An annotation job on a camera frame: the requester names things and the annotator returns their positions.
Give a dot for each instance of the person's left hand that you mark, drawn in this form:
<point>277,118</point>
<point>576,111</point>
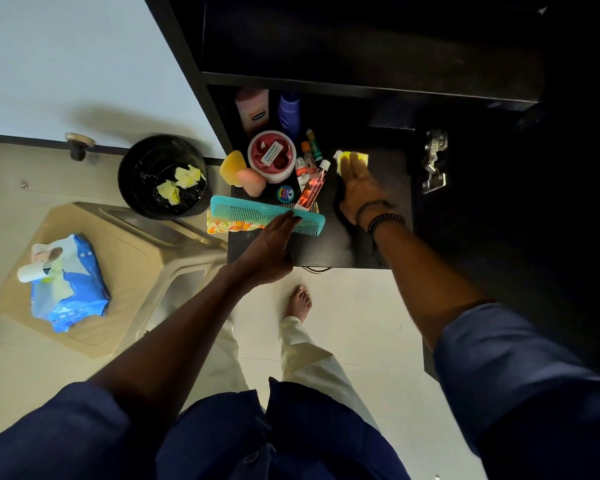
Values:
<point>270,249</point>

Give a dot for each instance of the person's right hand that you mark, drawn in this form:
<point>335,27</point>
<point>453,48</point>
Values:
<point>362,192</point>

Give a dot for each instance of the yellow cleaning wipe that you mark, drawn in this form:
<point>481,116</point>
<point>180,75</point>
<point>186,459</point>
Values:
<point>352,158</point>

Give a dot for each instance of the teal comb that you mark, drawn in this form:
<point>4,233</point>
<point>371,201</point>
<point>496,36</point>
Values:
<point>260,212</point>

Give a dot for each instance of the small round blue tin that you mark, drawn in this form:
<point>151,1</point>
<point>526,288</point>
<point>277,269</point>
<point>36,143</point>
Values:
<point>285,193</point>

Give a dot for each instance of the white tube with teal cap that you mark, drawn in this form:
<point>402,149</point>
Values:
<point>301,177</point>

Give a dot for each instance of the orange lip balm stick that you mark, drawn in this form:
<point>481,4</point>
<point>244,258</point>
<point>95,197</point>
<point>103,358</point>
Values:
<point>308,157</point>

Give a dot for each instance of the small green bottle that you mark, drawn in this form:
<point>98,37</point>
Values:
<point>314,143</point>

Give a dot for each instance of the pink makeup sponge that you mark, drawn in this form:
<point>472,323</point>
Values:
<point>251,182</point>

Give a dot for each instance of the yellow makeup sponge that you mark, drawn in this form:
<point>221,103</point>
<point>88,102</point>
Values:
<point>231,167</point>

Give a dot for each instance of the red cream jar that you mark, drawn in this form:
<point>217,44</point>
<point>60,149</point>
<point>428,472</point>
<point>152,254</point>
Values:
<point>272,155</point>

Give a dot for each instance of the blue lotion bottle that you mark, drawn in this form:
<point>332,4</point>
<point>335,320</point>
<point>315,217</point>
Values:
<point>289,114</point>

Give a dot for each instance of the pink lotion bottle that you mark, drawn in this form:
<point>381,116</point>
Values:
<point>252,110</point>

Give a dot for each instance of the person's left forearm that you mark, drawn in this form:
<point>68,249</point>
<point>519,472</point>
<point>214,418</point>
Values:
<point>170,334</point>

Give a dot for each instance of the person's right forearm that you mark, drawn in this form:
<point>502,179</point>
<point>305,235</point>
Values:
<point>425,279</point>

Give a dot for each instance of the person's right foot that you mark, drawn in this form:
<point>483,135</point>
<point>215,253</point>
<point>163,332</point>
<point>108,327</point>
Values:
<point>298,302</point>

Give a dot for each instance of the silver cabinet hinge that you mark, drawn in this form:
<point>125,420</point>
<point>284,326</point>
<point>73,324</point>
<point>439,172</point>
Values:
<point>434,162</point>

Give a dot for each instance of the crumpled yellow wipe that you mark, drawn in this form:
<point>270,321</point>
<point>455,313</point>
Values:
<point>169,191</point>
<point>187,176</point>

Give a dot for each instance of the black shelf board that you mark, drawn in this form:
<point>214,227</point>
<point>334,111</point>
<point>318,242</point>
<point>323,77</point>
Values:
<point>380,54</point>

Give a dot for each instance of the beige plastic stool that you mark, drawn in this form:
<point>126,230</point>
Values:
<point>130,264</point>

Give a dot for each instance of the black waste bin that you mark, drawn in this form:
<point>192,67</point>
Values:
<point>140,174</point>

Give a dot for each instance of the black cabinet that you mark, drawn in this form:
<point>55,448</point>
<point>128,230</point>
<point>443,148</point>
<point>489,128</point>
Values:
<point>530,194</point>

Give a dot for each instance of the blue wipes packet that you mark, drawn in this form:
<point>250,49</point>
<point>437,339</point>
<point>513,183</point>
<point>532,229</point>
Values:
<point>77,299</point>

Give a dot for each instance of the navy blue shirt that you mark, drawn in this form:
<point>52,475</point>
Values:
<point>205,444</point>

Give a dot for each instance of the small white roll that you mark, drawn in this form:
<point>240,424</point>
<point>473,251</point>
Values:
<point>32,272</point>

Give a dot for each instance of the white cabinet door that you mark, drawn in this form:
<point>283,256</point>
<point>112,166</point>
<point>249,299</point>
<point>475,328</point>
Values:
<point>80,59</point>

